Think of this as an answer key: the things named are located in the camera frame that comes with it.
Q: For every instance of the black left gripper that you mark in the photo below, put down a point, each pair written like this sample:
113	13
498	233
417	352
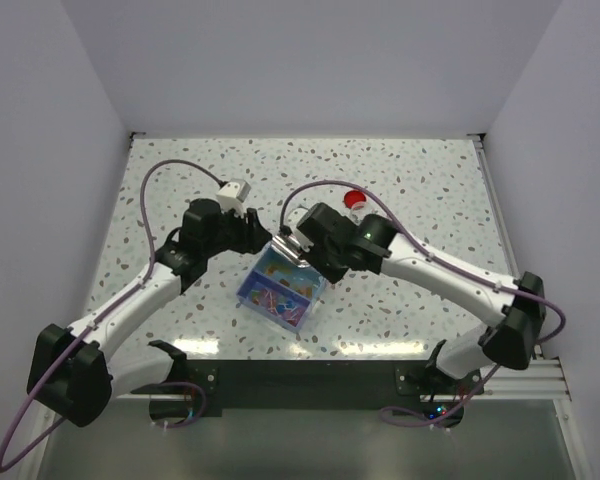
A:
253	235

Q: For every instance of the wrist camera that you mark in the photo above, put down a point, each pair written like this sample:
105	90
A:
232	196
293	219

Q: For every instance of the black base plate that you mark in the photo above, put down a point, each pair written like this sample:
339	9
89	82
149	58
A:
338	385

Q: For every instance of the clear plastic jar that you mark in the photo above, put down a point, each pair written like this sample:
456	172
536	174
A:
359	211

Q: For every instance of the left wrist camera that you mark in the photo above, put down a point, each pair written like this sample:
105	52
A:
232	196

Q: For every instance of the red jar lid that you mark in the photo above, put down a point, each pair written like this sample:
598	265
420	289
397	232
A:
353	197

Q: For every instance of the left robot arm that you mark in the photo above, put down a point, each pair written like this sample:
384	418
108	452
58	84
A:
70	373

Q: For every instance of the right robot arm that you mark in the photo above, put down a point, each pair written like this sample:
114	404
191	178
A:
510	320

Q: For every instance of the purple candy bin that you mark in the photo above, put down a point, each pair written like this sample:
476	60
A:
287	303

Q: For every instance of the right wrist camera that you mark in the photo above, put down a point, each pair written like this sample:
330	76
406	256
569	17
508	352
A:
293	219

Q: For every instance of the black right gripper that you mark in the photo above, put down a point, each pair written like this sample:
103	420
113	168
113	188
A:
333	275

